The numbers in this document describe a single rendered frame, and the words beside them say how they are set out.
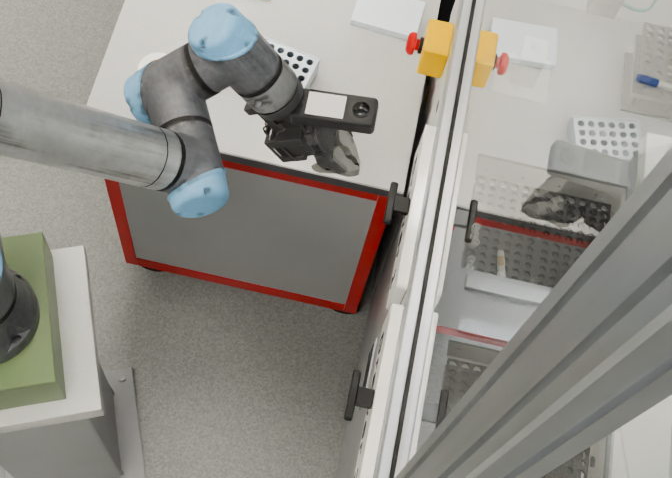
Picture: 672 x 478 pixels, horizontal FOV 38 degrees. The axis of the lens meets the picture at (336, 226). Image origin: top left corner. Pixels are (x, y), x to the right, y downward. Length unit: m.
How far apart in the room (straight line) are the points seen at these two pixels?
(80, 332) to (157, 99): 0.49
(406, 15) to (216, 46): 0.74
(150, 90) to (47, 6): 1.63
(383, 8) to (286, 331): 0.88
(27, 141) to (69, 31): 1.78
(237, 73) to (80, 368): 0.58
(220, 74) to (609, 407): 0.83
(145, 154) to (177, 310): 1.30
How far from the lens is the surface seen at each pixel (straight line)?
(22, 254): 1.55
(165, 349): 2.37
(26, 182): 2.59
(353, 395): 1.40
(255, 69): 1.24
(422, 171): 1.53
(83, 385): 1.57
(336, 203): 1.81
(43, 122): 1.05
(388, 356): 1.41
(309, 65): 1.77
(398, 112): 1.78
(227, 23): 1.21
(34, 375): 1.48
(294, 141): 1.35
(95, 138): 1.09
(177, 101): 1.24
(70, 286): 1.63
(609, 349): 0.44
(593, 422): 0.52
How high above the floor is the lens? 2.26
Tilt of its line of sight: 65 degrees down
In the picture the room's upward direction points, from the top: 13 degrees clockwise
